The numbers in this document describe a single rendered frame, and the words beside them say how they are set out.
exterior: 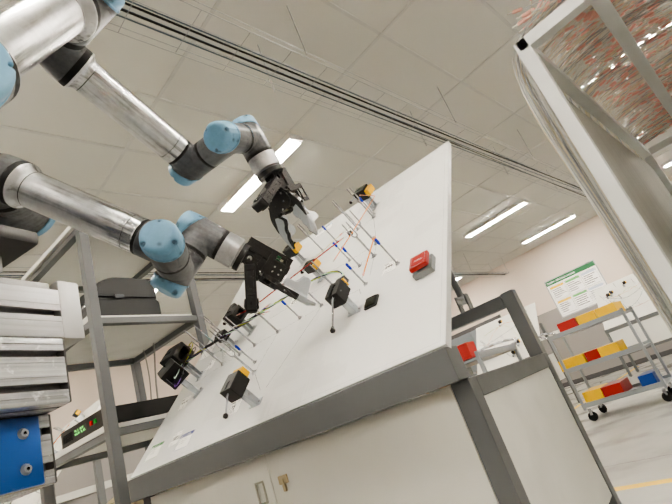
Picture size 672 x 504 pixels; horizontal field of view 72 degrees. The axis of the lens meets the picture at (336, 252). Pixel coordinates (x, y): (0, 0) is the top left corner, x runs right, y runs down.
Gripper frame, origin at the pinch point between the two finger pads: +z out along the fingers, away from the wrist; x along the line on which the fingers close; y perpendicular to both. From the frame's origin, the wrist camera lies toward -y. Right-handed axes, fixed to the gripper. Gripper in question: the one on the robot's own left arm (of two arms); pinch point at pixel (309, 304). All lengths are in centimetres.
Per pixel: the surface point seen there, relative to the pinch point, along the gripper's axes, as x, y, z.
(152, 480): 37, -69, -11
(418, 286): -4.5, 16.2, 20.0
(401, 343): -15.1, 2.6, 19.2
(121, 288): 92, -34, -60
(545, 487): -25, -8, 55
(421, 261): -4.5, 21.7, 17.7
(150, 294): 101, -32, -50
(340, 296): 6.1, 5.4, 6.6
